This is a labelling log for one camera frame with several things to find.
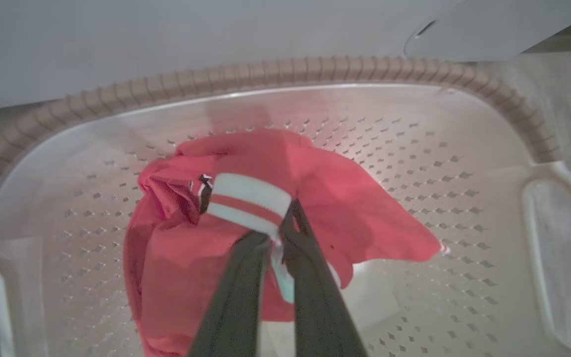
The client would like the white front-load washing machine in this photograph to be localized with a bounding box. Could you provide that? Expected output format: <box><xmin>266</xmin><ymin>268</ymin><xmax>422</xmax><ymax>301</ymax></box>
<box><xmin>0</xmin><ymin>0</ymin><xmax>571</xmax><ymax>115</ymax></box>

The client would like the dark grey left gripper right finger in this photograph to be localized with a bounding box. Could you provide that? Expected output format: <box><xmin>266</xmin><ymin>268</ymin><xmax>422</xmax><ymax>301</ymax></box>
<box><xmin>278</xmin><ymin>198</ymin><xmax>368</xmax><ymax>357</ymax></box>

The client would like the cream laundry basket brown rim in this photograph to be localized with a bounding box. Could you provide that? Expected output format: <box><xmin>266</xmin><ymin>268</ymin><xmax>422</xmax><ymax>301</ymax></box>
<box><xmin>0</xmin><ymin>56</ymin><xmax>571</xmax><ymax>357</ymax></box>

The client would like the red garment white striped trim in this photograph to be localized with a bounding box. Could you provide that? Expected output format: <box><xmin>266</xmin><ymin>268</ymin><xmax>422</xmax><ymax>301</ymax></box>
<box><xmin>123</xmin><ymin>129</ymin><xmax>450</xmax><ymax>357</ymax></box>

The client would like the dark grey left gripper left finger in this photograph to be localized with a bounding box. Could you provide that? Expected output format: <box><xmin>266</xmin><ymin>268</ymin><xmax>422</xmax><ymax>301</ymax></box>
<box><xmin>188</xmin><ymin>231</ymin><xmax>271</xmax><ymax>357</ymax></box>

